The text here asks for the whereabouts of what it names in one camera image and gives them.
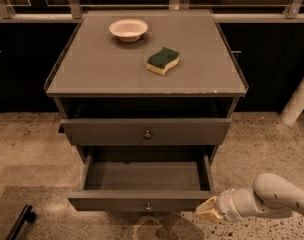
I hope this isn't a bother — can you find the green yellow sponge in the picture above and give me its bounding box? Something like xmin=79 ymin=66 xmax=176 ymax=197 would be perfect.
xmin=146 ymin=47 xmax=179 ymax=76

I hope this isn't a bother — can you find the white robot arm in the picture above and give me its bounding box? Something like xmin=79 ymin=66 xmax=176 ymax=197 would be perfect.
xmin=196 ymin=77 xmax=304 ymax=222

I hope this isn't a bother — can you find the grey drawer cabinet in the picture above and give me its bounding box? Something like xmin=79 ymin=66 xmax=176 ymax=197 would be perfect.
xmin=44 ymin=9 xmax=249 ymax=165

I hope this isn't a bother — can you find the metal railing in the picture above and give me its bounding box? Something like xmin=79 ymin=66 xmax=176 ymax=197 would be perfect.
xmin=0 ymin=0 xmax=304 ymax=23

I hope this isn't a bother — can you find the black bar handle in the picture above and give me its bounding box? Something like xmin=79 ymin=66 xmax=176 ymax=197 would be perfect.
xmin=5 ymin=205 xmax=36 ymax=240

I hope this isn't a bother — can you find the grey top drawer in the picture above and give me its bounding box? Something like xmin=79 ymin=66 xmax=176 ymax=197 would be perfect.
xmin=60 ymin=118 xmax=231 ymax=146

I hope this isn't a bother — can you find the grey drawer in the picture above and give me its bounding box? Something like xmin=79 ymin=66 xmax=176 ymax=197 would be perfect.
xmin=68 ymin=153 xmax=214 ymax=212
xmin=60 ymin=118 xmax=231 ymax=146

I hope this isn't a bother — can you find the white bowl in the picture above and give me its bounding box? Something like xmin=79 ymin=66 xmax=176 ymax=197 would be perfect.
xmin=109 ymin=19 xmax=148 ymax=43

